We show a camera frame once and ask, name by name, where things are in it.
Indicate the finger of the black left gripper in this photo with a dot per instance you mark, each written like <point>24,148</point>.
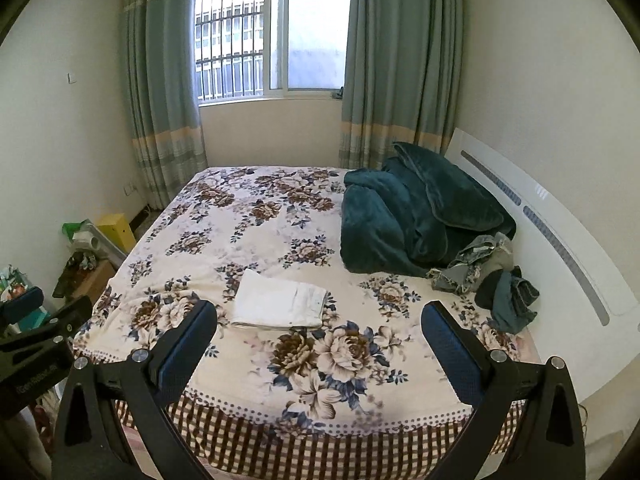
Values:
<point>15,309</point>

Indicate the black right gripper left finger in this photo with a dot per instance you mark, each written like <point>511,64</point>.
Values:
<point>89,440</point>

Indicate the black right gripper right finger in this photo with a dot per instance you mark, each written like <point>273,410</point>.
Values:
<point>548,442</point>

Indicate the white pants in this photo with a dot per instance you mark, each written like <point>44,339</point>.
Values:
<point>277,303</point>

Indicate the colourful clutter pile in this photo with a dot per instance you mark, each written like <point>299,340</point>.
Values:
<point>14,283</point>

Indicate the brown cardboard box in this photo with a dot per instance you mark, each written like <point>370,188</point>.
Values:
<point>84,274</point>

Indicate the green plastic bag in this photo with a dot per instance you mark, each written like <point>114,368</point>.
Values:
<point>69,229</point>

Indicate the white rolled pipe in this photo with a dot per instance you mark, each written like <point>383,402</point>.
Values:
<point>90,237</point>

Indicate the yellow box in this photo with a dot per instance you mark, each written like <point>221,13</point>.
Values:
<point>116,228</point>

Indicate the white bed headboard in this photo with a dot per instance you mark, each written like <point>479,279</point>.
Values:
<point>586,313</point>

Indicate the dark teal crumpled garment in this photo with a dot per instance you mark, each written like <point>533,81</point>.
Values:
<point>508,296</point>

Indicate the grey crumpled jeans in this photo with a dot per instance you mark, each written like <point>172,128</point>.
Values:
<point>474,263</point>

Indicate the floral bed blanket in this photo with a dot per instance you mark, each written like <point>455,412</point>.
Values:
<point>360,397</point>

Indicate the left teal curtain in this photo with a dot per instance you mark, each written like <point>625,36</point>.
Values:
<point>158,75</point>

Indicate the teal curtain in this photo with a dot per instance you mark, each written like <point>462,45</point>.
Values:
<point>402,77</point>
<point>158,75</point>

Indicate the dark green plush blanket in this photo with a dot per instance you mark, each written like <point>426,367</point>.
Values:
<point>415,214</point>

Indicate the window with metal bars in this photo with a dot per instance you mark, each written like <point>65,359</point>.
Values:
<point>246,49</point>

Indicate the right teal curtain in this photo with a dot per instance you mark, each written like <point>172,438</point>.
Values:
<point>402,77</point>

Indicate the wall socket outlet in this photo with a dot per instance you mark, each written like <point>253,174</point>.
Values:
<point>129,188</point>

